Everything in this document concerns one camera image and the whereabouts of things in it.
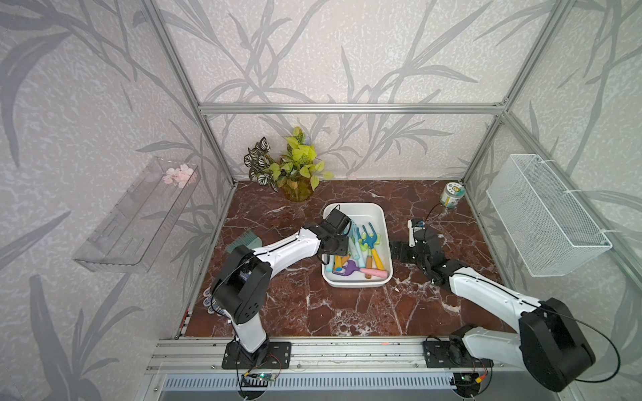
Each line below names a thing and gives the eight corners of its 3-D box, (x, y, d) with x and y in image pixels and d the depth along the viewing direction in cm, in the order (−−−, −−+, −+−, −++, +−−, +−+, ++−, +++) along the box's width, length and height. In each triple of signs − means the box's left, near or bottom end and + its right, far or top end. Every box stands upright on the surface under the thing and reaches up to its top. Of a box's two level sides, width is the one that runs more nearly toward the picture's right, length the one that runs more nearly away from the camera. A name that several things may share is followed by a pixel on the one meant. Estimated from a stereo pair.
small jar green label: (442, 208, 113) (449, 195, 106) (438, 196, 118) (444, 182, 111) (459, 208, 113) (467, 195, 106) (454, 196, 118) (461, 182, 111)
